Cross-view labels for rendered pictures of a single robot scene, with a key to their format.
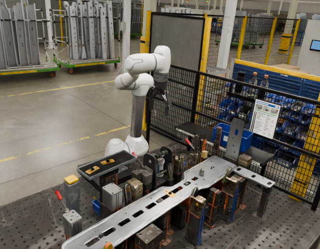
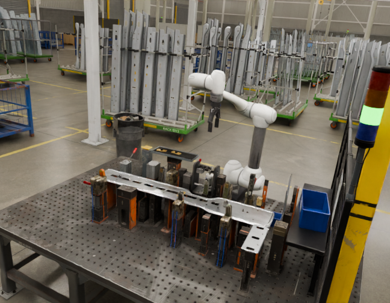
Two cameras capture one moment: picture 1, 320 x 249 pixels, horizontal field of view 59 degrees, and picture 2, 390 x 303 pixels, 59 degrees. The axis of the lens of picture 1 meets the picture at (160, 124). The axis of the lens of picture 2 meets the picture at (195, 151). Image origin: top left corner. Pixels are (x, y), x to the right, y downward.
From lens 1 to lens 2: 235 cm
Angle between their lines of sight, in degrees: 64
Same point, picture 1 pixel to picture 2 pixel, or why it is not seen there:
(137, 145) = (246, 174)
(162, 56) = (211, 77)
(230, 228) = (207, 266)
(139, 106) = (254, 136)
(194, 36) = not seen: outside the picture
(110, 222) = (134, 178)
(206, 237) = (184, 251)
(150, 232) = (127, 187)
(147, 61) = (197, 79)
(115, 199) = (148, 169)
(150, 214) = (150, 189)
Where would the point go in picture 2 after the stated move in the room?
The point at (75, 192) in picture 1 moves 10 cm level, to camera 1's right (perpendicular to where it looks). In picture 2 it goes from (145, 157) to (147, 162)
